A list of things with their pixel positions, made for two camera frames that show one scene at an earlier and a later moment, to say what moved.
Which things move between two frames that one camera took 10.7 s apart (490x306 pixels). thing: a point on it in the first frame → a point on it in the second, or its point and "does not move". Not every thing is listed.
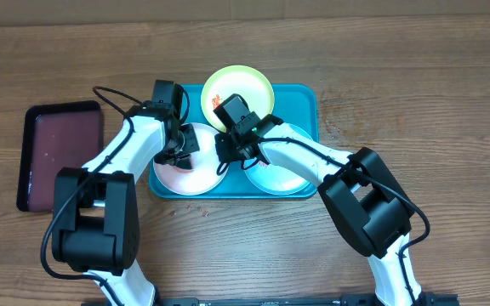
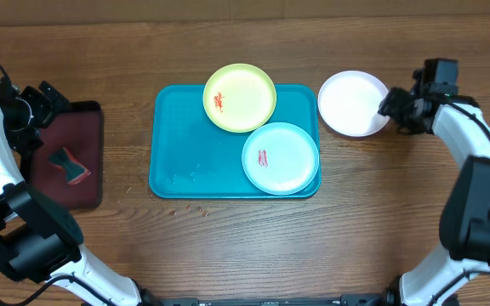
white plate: (202, 176) → (349, 104)
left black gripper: (191, 146) → (19, 137)
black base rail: (373, 300) does not move
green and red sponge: (185, 170) → (75, 172)
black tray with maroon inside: (55, 136) does not move
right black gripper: (224, 145) → (385, 108)
